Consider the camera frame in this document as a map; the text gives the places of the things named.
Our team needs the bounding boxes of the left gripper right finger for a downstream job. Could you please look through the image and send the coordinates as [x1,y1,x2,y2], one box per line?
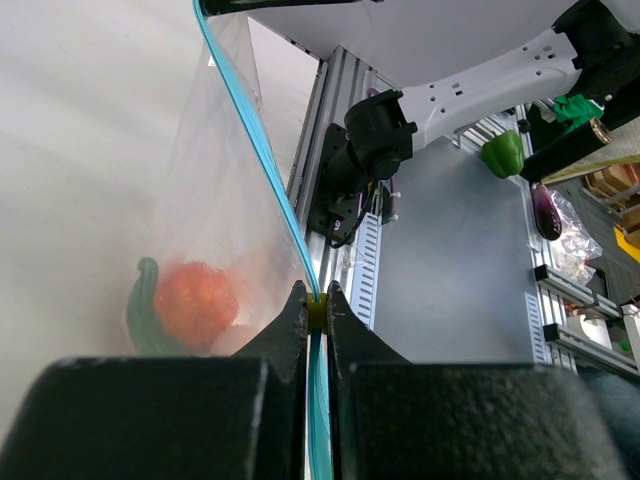
[326,282,628,479]

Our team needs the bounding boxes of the green toy bell pepper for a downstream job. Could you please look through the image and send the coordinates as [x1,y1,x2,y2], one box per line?
[481,130,525,179]

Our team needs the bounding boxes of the slotted cable duct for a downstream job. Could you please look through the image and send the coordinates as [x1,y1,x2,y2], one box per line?
[349,213,382,330]

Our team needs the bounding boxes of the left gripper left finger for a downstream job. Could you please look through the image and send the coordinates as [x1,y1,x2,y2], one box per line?
[1,283,308,479]

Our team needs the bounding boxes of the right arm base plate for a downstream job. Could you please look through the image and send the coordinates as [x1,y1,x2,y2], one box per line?
[307,123,377,249]

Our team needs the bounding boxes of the black cylinder with brass tip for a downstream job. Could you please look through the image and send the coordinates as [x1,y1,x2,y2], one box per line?
[520,118,611,183]

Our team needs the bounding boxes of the crumpled clear plastic bag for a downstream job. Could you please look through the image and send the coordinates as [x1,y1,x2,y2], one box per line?
[550,190,603,286]

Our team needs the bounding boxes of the clear zip top bag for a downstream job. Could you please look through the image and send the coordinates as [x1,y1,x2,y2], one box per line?
[140,1,333,479]

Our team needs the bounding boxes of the aluminium mounting rail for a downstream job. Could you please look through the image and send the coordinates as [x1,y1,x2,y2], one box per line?
[284,44,401,331]

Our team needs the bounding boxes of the purple toy eggplant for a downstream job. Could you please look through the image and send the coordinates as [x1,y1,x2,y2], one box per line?
[532,184,562,241]

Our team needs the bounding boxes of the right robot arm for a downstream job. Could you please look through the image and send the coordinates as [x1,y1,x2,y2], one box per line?
[321,1,639,196]

